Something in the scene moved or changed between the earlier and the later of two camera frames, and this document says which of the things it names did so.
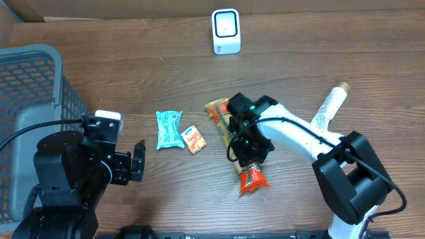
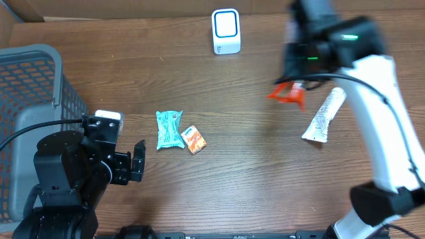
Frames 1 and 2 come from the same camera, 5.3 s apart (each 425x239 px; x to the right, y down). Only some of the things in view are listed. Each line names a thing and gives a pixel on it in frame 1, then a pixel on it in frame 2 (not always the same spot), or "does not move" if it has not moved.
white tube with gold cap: [330, 106] does not move
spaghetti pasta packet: [251, 175] to [290, 92]
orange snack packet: [194, 141] does not move
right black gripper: [250, 157] to [295, 53]
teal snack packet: [169, 135] does not move
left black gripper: [123, 162] does not move
